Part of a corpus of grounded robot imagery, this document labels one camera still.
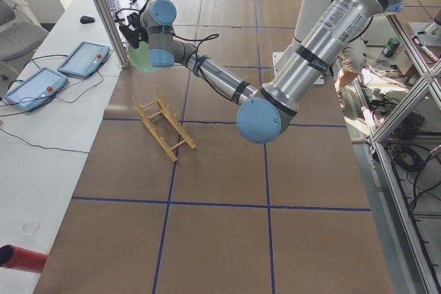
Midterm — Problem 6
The person in shorts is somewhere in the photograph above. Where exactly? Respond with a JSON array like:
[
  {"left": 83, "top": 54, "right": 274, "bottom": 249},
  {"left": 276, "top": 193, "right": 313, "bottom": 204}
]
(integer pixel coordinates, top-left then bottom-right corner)
[{"left": 335, "top": 37, "right": 366, "bottom": 110}]

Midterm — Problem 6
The aluminium frame post left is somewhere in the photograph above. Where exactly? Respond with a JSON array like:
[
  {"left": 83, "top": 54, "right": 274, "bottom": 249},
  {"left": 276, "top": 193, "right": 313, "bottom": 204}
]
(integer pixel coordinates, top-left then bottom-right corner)
[{"left": 93, "top": 0, "right": 130, "bottom": 68}]

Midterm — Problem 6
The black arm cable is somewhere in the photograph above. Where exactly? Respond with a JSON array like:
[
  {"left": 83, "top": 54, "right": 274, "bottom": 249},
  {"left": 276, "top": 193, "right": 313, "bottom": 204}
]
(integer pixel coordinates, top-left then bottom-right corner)
[{"left": 115, "top": 6, "right": 242, "bottom": 102}]

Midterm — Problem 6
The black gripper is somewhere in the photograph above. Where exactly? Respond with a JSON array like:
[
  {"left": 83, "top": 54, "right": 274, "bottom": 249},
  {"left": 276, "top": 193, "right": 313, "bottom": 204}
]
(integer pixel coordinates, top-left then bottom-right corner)
[{"left": 119, "top": 13, "right": 145, "bottom": 49}]

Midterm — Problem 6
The grey office chair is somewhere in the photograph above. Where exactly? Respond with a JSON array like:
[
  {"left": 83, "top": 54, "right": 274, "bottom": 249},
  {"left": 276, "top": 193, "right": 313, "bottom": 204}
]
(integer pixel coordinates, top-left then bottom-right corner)
[{"left": 1, "top": 22, "right": 49, "bottom": 75}]

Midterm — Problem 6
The green box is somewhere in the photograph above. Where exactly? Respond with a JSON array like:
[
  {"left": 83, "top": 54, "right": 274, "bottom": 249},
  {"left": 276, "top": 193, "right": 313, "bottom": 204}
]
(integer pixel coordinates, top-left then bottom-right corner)
[{"left": 382, "top": 38, "right": 400, "bottom": 58}]

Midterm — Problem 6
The blue teach pendant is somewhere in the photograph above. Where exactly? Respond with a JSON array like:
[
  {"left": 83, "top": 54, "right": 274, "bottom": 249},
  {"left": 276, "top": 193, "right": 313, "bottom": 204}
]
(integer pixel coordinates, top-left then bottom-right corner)
[
  {"left": 57, "top": 41, "right": 110, "bottom": 78},
  {"left": 4, "top": 67, "right": 68, "bottom": 111}
]

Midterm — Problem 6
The black keyboard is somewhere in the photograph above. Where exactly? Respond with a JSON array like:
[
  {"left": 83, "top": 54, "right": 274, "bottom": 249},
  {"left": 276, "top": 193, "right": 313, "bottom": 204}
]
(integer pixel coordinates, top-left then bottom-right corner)
[{"left": 105, "top": 0, "right": 121, "bottom": 22}]

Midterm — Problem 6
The wooden dish rack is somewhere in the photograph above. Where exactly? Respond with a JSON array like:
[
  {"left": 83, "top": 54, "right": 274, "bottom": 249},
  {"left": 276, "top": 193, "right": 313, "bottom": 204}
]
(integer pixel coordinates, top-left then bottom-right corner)
[{"left": 132, "top": 86, "right": 196, "bottom": 162}]

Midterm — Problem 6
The red cylinder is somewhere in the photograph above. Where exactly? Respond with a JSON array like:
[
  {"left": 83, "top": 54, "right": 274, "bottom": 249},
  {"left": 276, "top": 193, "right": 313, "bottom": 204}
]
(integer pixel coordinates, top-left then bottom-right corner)
[{"left": 1, "top": 244, "right": 48, "bottom": 273}]

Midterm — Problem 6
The light green plate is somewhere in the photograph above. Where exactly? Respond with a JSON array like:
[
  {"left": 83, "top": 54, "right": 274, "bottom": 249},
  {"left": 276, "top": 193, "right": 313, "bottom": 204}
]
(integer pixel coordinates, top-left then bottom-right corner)
[{"left": 127, "top": 41, "right": 160, "bottom": 73}]

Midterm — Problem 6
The near blue teach pendant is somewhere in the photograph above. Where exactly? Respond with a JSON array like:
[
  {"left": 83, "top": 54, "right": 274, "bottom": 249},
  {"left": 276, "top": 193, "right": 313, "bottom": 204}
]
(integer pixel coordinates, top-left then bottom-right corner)
[{"left": 4, "top": 67, "right": 68, "bottom": 111}]

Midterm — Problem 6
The aluminium frame right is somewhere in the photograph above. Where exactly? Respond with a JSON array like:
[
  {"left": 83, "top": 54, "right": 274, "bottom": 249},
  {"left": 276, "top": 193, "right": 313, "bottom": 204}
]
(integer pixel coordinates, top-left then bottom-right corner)
[{"left": 363, "top": 4, "right": 440, "bottom": 293}]

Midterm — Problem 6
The black computer mouse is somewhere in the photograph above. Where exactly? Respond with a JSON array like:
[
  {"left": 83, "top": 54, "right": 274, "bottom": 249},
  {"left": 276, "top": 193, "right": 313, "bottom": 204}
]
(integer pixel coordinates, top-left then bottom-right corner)
[{"left": 79, "top": 15, "right": 95, "bottom": 25}]

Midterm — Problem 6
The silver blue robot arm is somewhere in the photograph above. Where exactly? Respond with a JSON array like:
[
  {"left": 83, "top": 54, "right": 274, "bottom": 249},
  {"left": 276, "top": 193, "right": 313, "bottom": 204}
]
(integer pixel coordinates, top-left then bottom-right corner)
[{"left": 120, "top": 0, "right": 402, "bottom": 144}]

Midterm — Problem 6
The far blue teach pendant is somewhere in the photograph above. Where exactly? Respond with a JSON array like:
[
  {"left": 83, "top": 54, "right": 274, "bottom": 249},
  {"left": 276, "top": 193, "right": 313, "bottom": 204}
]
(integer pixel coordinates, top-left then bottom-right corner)
[{"left": 57, "top": 41, "right": 110, "bottom": 78}]

